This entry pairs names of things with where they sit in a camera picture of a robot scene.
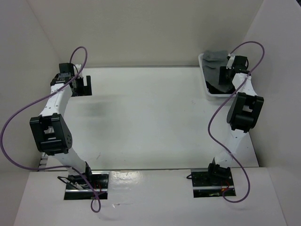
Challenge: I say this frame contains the grey skirt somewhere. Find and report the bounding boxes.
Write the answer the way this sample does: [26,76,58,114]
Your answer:
[202,50,233,92]

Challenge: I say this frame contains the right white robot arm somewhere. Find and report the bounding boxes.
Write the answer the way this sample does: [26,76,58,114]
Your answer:
[206,54,264,186]

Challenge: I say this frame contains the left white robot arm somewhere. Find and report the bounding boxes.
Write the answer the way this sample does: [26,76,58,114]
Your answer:
[30,63,94,188]

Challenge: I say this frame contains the black folded skirt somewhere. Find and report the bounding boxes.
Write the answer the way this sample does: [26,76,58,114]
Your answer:
[206,81,235,95]

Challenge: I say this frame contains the white plastic basket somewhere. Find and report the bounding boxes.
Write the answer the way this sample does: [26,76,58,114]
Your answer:
[198,50,235,99]

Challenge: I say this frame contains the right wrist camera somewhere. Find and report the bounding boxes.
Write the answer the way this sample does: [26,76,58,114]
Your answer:
[226,54,235,70]

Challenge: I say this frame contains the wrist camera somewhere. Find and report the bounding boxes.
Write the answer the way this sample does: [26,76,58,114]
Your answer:
[226,54,235,70]
[73,64,82,77]

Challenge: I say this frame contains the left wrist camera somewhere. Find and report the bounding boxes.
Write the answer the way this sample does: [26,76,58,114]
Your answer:
[73,64,82,77]

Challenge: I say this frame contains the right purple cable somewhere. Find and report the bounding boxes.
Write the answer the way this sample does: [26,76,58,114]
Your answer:
[208,41,265,203]

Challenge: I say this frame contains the purple cable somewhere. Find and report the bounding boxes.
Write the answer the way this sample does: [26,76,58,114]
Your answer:
[0,46,107,214]
[208,41,265,203]

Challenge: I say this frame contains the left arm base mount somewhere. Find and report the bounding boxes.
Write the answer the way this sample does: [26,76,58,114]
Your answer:
[57,171,110,200]

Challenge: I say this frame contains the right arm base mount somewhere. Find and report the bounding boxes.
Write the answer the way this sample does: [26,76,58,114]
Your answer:
[186,169,236,198]

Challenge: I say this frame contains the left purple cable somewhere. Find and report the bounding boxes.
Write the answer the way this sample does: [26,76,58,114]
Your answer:
[0,46,107,214]

